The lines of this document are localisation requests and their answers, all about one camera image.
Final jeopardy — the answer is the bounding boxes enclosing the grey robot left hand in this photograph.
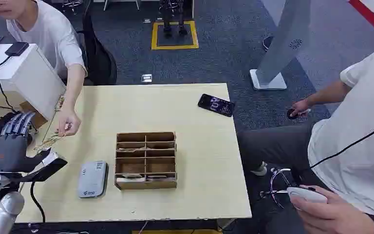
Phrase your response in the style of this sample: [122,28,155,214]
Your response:
[0,111,51,174]

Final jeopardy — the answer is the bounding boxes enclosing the person's left hand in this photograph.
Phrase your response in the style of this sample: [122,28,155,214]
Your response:
[55,108,82,138]
[289,185,374,234]

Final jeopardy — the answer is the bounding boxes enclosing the person's right hand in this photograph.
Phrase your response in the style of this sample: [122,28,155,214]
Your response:
[291,98,312,118]

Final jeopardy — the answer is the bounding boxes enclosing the black round handheld device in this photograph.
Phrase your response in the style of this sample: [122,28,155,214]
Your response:
[286,108,312,121]

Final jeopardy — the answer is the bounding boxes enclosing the white handheld controller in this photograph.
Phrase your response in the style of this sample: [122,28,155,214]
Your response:
[286,186,328,205]

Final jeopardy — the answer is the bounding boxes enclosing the brown cardboard piece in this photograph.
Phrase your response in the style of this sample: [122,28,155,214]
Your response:
[19,101,50,131]

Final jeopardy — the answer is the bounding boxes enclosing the chrome chair base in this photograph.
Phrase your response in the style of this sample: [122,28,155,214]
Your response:
[259,167,304,210]

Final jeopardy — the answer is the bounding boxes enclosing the white desk shelf box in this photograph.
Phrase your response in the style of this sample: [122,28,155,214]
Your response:
[0,43,67,121]

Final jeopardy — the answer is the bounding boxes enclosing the grey flat card reader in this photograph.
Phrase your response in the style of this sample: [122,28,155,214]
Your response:
[76,160,109,199]

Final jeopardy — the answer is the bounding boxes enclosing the white pillar stand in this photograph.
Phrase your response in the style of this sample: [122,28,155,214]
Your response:
[249,0,312,91]

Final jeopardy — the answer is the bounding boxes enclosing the person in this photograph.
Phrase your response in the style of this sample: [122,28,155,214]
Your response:
[237,41,374,234]
[0,0,88,138]

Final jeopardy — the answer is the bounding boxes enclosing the black office chair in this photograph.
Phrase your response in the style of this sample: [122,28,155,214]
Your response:
[76,0,118,87]

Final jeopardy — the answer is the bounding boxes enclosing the dark shoe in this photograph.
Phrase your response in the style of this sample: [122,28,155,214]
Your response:
[262,35,275,52]

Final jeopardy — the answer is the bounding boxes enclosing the black smartphone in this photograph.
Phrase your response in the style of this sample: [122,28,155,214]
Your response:
[197,94,236,118]

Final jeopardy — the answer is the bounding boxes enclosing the black power bank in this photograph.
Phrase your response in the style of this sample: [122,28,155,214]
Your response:
[4,41,30,58]

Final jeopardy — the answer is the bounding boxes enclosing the wooden compartment card box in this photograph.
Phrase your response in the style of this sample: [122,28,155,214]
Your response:
[114,131,178,191]

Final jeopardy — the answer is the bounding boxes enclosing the black robot legs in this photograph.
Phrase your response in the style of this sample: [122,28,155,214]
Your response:
[159,0,189,37]

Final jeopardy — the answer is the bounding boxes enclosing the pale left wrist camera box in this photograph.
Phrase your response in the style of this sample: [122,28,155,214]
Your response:
[13,152,68,183]

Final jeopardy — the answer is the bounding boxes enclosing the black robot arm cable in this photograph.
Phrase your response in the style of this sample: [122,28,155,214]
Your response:
[29,180,47,224]

